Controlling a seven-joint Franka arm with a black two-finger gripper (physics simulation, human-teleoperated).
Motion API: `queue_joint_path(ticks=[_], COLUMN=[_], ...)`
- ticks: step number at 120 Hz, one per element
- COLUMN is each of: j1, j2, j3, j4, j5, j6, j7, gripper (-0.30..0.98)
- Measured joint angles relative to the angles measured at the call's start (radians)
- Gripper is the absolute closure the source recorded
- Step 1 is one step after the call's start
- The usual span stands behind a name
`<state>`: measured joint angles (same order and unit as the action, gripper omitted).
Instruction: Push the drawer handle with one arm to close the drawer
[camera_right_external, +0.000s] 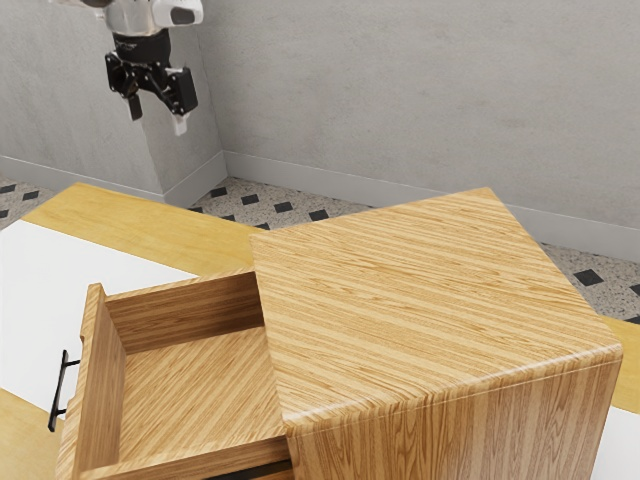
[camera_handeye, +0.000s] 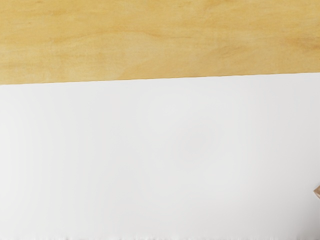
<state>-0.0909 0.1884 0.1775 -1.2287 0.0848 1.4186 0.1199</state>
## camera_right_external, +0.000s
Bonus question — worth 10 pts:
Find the open wooden drawer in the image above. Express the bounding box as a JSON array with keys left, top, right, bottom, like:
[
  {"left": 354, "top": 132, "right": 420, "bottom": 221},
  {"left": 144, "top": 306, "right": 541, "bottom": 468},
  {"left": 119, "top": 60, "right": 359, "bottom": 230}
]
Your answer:
[{"left": 47, "top": 267, "right": 294, "bottom": 480}]

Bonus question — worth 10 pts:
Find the wooden cabinet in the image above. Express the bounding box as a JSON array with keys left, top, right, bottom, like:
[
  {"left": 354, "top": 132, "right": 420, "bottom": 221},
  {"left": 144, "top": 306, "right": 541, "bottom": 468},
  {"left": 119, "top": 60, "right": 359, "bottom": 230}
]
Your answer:
[{"left": 212, "top": 187, "right": 624, "bottom": 480}]

